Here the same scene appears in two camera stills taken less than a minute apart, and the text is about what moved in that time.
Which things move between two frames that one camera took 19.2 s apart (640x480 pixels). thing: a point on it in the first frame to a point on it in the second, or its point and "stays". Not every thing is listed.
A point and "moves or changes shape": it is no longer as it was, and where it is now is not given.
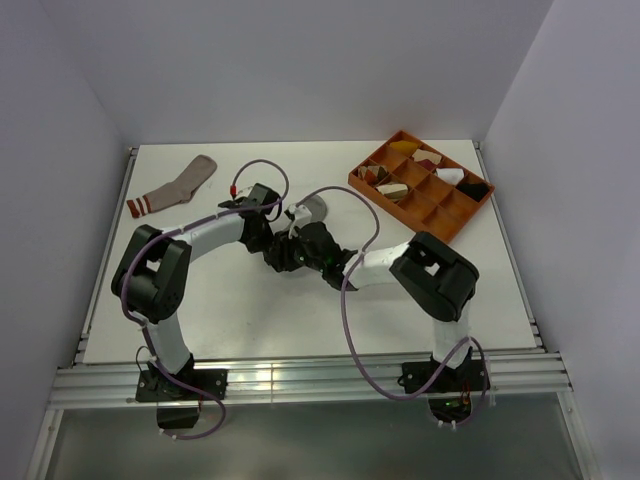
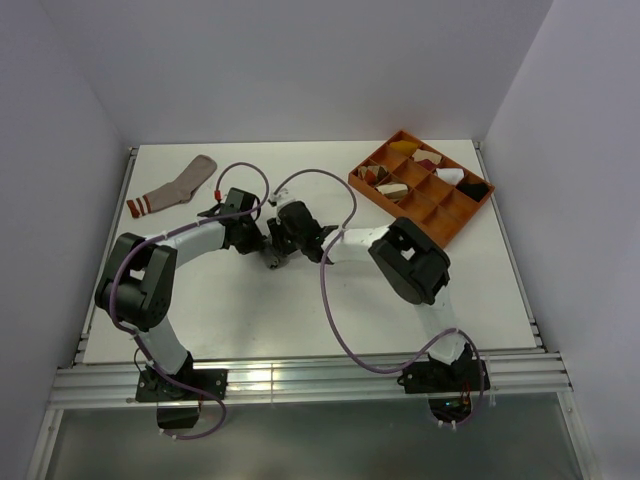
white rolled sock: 453,175 stays
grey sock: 317,207 moves or changes shape
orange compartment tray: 421,185 stays
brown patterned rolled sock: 375,171 stays
